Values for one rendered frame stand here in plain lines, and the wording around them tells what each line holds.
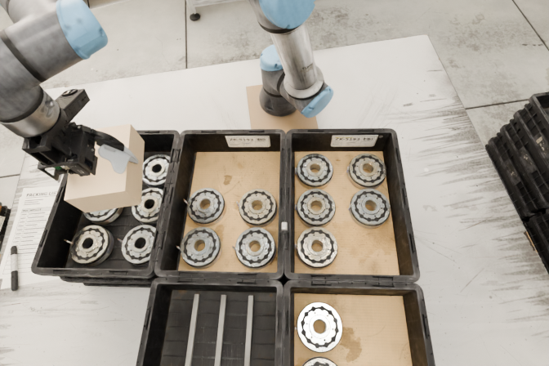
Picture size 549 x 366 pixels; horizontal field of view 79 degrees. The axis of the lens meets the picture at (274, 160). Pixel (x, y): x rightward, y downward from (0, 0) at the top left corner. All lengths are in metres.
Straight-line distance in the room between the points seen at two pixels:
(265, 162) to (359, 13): 1.95
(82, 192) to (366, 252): 0.67
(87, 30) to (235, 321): 0.68
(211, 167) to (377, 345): 0.63
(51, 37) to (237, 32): 2.18
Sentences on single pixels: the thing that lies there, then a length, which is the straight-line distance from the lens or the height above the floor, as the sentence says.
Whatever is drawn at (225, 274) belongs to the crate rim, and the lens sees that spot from 0.81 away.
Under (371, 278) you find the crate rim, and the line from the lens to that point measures 0.81.
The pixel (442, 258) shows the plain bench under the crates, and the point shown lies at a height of 0.70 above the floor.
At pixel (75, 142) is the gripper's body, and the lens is 0.67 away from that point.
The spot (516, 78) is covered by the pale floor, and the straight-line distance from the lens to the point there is 2.66.
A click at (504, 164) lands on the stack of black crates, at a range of 1.89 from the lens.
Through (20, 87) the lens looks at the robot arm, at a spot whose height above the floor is 1.39.
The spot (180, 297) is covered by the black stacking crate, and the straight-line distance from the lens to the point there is 0.94.
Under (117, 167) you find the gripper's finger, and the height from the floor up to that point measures 1.16.
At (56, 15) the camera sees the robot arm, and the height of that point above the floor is 1.44.
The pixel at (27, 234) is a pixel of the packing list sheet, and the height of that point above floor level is 0.70.
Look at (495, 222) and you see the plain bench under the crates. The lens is 1.22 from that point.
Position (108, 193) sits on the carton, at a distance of 0.73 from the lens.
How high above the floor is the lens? 1.71
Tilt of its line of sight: 62 degrees down
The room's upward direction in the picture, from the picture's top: 7 degrees counter-clockwise
